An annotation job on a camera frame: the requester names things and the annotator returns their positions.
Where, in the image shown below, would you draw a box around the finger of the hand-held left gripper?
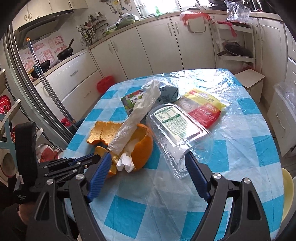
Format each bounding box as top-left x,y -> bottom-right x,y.
40,163 -> 92,184
43,154 -> 102,171

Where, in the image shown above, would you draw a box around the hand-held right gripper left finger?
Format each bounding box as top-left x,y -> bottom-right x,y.
28,152 -> 116,241

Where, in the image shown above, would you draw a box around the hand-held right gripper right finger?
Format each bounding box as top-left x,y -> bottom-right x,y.
184,150 -> 271,241

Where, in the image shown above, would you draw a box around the small orange peel piece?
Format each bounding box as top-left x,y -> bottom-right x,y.
94,146 -> 118,178

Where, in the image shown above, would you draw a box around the white tissue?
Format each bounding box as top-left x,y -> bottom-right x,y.
116,148 -> 136,174

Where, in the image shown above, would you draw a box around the long orange peel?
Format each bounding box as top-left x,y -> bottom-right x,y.
87,121 -> 124,146

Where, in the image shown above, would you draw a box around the clear plastic bottle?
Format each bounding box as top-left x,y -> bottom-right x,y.
146,104 -> 211,179

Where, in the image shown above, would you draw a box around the large cupped orange peel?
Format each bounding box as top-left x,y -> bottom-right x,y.
120,123 -> 154,173

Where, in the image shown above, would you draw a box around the white plastic bag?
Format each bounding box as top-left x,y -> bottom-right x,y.
107,80 -> 160,155

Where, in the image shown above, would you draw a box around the red trash bin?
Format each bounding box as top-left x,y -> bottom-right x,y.
97,75 -> 115,94

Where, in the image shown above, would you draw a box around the red white slippers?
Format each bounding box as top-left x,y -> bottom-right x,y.
36,144 -> 59,163

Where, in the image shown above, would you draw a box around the blue checked plastic tablecloth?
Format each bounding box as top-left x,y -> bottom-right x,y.
62,68 -> 287,241

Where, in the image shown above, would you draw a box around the white chair with red cushion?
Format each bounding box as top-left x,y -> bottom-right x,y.
0,70 -> 44,163

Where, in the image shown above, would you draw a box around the yellow red plastic packet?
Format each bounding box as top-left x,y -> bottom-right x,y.
174,88 -> 232,129

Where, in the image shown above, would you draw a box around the cream drawer cabinet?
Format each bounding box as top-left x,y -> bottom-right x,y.
35,50 -> 103,109

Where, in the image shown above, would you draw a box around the flattened milk carton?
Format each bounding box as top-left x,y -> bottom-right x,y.
121,83 -> 179,116

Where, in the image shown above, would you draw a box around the black wok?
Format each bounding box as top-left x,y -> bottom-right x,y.
31,60 -> 51,79

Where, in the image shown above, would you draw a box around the pale yellow chair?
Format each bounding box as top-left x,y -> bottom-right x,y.
281,168 -> 295,223

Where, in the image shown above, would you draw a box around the black frying pan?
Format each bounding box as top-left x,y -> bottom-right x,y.
57,39 -> 75,61

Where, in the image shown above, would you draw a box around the small white stool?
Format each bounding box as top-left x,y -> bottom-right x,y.
234,69 -> 265,103

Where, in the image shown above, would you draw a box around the kitchen utensil rack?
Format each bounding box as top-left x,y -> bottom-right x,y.
76,14 -> 109,45

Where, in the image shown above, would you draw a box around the range hood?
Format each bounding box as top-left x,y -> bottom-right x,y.
13,9 -> 74,49

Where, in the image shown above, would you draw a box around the dark pan in rack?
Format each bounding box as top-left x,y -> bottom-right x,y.
217,41 -> 252,58

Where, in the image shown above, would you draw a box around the cream base cabinets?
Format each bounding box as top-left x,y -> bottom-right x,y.
89,15 -> 218,80

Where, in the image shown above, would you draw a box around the white storage rack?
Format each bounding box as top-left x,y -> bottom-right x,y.
211,20 -> 256,70

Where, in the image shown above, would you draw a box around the green vegetables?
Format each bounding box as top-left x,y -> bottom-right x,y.
105,14 -> 141,35

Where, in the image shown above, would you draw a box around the cream side cabinets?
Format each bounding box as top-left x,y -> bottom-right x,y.
254,14 -> 296,163

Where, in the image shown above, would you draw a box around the red plastic bag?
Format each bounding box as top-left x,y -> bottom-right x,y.
180,13 -> 211,26

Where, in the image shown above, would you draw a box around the clear plastic bag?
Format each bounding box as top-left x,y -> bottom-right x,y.
224,0 -> 251,22

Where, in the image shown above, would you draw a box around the pink wall stickers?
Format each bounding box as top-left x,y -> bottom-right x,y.
20,35 -> 64,70

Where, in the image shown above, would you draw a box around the cream wall cabinets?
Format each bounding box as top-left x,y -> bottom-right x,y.
13,0 -> 88,28

